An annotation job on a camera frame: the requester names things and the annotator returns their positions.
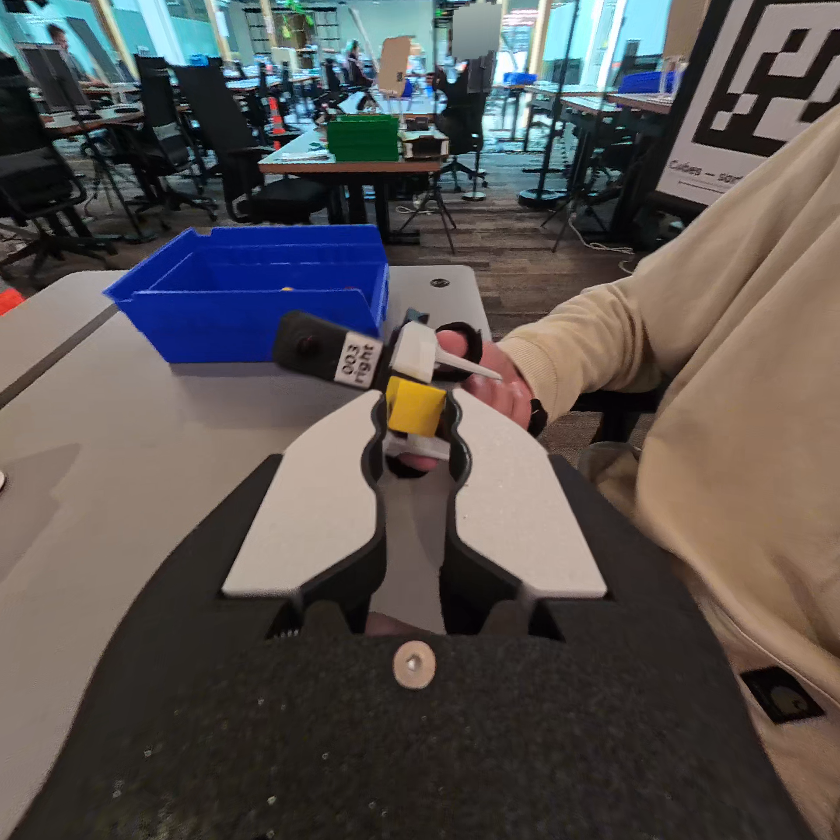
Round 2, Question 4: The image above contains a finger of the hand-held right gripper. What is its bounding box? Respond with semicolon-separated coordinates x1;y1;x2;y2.
384;430;452;462
392;322;455;385

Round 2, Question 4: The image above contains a person's right forearm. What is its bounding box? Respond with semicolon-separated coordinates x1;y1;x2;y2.
497;108;840;434

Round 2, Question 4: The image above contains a black tripod stand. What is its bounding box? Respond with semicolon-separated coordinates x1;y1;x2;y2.
539;0;634;253

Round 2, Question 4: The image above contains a green plastic crate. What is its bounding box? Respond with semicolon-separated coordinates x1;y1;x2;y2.
327;115;401;163

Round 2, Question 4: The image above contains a black office chair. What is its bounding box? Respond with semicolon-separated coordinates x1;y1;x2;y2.
435;51;492;193
0;56;120;265
174;62;330;225
134;56;219;222

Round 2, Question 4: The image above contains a cardboard panel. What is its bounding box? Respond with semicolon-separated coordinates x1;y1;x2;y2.
377;36;412;99

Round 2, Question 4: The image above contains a person's right hand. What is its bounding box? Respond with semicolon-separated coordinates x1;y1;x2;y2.
436;330;536;434

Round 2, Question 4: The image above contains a cardboard box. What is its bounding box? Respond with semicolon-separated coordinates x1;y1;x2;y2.
402;128;451;161

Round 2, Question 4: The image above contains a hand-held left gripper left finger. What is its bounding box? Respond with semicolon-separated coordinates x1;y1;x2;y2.
222;390;388;599

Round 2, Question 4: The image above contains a long wooden workshop table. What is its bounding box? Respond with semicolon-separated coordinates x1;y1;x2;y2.
259;125;452;245

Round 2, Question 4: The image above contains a printed tag card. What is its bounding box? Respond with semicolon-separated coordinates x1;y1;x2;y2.
646;0;840;212

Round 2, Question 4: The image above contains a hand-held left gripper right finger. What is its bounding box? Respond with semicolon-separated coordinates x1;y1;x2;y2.
440;388;608;599

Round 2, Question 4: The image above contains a blue plastic bin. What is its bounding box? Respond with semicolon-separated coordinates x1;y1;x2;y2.
104;225;391;364

